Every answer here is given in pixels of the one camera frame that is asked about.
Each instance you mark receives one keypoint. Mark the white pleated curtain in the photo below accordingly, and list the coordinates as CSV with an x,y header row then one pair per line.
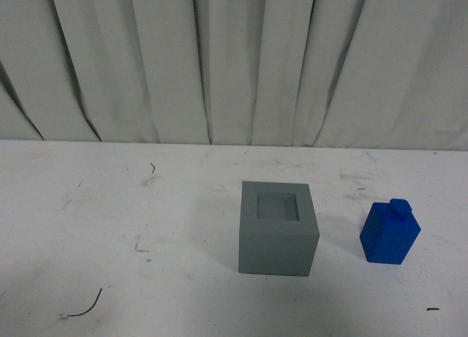
x,y
308,73

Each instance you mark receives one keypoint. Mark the gray cube base with hole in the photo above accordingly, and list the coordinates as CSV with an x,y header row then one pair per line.
x,y
278,233

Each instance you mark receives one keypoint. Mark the blue block with knob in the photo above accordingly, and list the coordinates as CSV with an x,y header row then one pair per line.
x,y
389,232

